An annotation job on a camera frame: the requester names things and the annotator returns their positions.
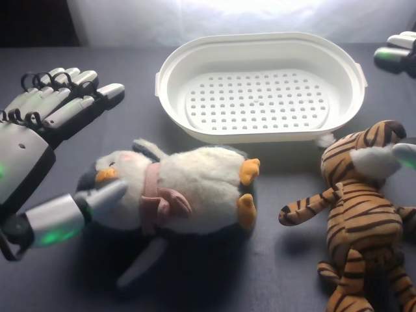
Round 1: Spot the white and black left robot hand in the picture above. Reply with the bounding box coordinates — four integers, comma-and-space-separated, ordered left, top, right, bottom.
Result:
0, 66, 128, 263

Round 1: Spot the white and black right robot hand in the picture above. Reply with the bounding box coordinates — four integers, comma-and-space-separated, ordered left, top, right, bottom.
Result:
373, 31, 416, 170

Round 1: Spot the white oval perforated plastic basket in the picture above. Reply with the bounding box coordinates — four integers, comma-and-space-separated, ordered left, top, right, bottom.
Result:
155, 31, 369, 145

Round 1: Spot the striped plush tiger toy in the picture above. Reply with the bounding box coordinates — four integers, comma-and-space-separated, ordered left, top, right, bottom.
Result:
279, 120, 416, 312

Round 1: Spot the plush penguin with pink scarf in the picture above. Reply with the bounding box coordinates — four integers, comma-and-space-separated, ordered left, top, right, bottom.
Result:
75, 138, 262, 300

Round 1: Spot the dark grey table cloth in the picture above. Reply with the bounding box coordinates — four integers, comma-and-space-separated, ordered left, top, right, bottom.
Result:
0, 42, 416, 312

